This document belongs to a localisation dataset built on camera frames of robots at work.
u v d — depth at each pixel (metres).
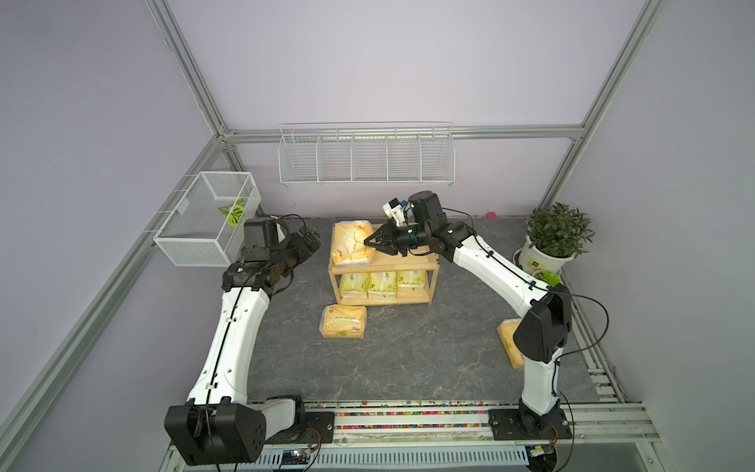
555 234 0.90
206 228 0.82
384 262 0.80
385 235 0.70
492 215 1.24
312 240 0.68
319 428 0.74
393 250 0.71
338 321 0.89
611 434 0.74
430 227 0.63
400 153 0.99
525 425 0.65
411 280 0.95
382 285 0.94
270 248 0.56
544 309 0.48
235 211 0.81
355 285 0.94
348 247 0.74
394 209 0.75
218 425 0.36
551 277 0.89
